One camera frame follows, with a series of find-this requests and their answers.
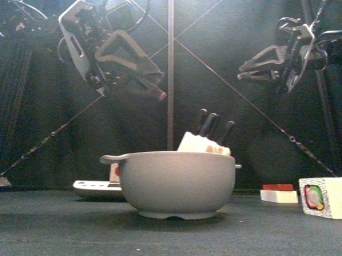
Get white red sushi piece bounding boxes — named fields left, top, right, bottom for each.
left=108, top=162, right=122, bottom=184

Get red topped nigiri sushi toy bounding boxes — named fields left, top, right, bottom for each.
left=259, top=183, right=299, bottom=205

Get paper packets in bowl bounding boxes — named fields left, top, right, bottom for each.
left=176, top=131, right=232, bottom=157

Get grey toy cooking pot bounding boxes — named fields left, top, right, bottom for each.
left=98, top=150, right=242, bottom=221

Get green and white carton box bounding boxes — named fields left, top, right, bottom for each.
left=297, top=176, right=342, bottom=220

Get vertical metal frame pole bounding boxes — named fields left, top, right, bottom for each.
left=165, top=0, right=176, bottom=151

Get diagonal frame brace cable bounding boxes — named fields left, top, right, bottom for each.
left=0, top=0, right=224, bottom=177
left=132, top=0, right=337, bottom=177

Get black toy knife handle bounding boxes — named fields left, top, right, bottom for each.
left=193, top=108, right=209, bottom=136
left=217, top=120, right=236, bottom=147
left=198, top=112, right=221, bottom=138

